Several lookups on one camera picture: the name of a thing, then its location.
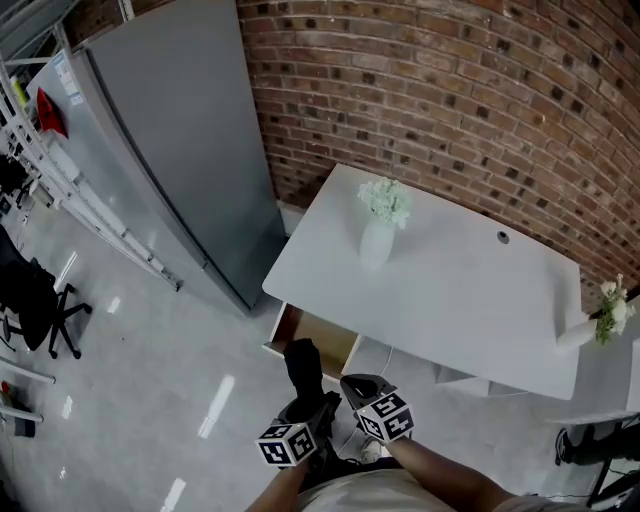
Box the white metal table frame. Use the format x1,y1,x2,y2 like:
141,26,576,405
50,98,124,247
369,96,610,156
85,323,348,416
0,355,57,426

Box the white label sticker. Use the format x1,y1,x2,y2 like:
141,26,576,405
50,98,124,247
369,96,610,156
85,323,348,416
52,52,84,106

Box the white side table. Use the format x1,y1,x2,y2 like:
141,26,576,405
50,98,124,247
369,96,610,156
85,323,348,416
544,299,640,441

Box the person's right forearm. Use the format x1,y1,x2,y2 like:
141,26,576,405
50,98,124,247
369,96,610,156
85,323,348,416
387,437,511,511

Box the black metal table leg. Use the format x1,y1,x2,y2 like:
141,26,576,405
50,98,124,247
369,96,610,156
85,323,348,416
587,439,640,507

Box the person's left forearm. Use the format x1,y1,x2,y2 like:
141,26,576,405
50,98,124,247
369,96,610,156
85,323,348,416
247,462,311,512

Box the black cloth item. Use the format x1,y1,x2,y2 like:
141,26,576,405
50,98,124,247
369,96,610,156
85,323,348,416
283,338,341,436

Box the person's white shoe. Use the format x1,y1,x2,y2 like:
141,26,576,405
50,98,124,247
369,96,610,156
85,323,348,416
359,437,385,465

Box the grey refrigerator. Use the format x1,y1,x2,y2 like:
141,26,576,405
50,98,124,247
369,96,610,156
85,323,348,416
27,0,291,316

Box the pale white flower bouquet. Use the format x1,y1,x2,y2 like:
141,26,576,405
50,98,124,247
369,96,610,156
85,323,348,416
357,177,414,230

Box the cream flowers green leaves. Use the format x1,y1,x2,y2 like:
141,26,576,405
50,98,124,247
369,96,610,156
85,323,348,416
592,273,637,346

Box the wooden drawer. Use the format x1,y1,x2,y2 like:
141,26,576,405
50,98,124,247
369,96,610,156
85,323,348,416
262,301,361,384

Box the white desk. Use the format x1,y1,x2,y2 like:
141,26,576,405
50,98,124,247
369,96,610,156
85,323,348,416
262,162,584,401

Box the person's black trousers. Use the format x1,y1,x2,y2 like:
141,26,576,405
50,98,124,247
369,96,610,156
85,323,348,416
299,444,401,481

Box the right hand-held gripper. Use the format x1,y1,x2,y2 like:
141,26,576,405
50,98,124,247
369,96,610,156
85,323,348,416
340,375,415,445

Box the black office chair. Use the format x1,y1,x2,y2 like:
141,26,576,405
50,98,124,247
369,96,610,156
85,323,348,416
0,154,30,201
0,224,94,361

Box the red paper tag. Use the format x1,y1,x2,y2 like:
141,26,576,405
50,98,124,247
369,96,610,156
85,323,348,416
35,87,69,139

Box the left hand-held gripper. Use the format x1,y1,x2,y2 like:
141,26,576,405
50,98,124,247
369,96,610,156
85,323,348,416
254,391,344,470

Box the white power cable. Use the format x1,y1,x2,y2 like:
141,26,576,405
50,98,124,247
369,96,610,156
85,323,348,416
372,344,397,377

